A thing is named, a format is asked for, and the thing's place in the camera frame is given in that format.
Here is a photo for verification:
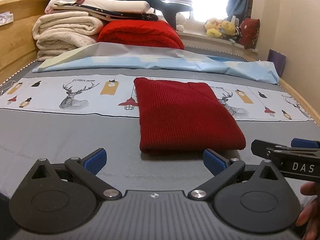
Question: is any dark red knit sweater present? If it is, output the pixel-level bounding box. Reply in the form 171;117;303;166
134;77;246;154

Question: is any person's right hand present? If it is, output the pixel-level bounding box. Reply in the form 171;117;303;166
296;181;319;240

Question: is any grey printed bed cover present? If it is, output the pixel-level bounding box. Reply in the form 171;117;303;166
1;62;319;198

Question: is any purple paper bag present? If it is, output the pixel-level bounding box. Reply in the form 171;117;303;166
267;49;286;77

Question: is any dark red plush toy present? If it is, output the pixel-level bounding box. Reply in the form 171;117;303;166
239;17;260;49

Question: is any light blue folded sheet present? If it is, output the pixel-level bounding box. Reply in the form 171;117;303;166
33;42;280;84

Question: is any yellow plush toy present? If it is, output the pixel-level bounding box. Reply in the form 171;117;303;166
204;18;239;39

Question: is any cream folded quilt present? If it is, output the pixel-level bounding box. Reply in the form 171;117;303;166
32;11;104;61

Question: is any blue curtain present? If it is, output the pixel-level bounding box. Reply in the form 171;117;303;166
226;0;254;26

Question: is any white plush toy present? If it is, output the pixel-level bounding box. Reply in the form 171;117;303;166
176;12;187;32

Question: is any folded bright red blanket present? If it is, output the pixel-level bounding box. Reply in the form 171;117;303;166
98;20;184;50

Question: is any white folded bedding stack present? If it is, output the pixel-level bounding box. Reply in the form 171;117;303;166
44;0;158;21

